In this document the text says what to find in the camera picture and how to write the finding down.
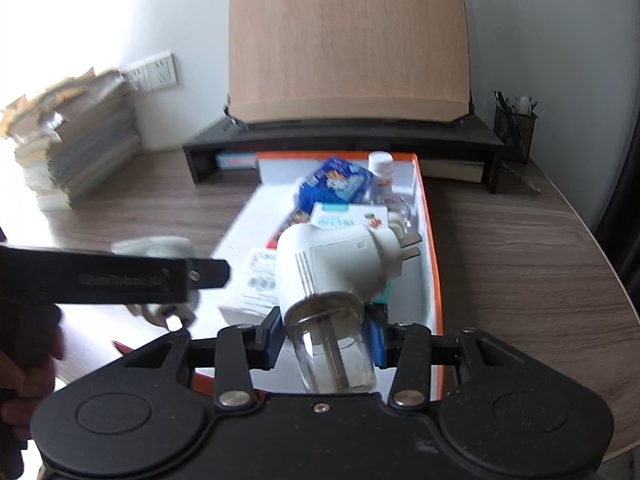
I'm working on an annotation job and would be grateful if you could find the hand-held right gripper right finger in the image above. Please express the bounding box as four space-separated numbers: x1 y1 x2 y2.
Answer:
364 309 526 408

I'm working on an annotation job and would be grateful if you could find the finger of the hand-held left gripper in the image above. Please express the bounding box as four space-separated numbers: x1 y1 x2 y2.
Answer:
185 257 232 291

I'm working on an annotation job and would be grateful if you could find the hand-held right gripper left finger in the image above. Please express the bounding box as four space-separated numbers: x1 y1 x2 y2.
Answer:
134 306 283 409

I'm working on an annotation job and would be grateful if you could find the white cardboard box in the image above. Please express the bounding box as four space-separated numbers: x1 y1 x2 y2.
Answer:
218 247 281 331

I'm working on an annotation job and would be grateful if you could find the orange and white box tray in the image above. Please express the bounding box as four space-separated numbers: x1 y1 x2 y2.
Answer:
192 151 445 403

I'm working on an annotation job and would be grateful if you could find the white plug-in heater with bottle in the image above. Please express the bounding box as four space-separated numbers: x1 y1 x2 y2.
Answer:
276 222 422 395

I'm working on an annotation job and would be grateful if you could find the colourful playing card box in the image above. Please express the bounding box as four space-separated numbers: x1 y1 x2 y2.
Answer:
267 210 313 251

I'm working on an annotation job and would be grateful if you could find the teal and white box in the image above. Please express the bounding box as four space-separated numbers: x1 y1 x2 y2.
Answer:
309 202 396 306

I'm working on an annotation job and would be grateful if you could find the clear bottle with white cap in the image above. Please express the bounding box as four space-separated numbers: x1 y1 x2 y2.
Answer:
372 185 418 233

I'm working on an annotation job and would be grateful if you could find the blue cartoon box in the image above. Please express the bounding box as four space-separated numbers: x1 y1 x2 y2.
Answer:
298 157 375 206

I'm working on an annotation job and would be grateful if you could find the small white bottle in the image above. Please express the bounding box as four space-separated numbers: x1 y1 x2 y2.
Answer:
367 151 396 188

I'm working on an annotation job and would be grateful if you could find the person's left hand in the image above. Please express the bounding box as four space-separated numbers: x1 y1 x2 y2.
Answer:
0 347 66 403

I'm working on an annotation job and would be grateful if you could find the flat white and red box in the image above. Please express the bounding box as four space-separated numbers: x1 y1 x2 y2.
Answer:
215 152 258 171

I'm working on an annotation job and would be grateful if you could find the stack of books and papers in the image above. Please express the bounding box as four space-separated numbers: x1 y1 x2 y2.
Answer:
0 67 141 211

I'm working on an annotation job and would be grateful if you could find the black desk riser shelf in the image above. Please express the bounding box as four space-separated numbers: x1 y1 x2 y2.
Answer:
181 110 505 195

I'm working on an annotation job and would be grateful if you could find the black mesh pen holder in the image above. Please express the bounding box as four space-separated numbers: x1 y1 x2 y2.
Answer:
492 105 540 165

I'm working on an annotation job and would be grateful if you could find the wooden book stand board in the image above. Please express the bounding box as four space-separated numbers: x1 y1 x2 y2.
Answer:
223 0 475 128

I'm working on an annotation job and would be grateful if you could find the white wall socket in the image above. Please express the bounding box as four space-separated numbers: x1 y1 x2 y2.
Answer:
147 51 179 88
122 62 151 92

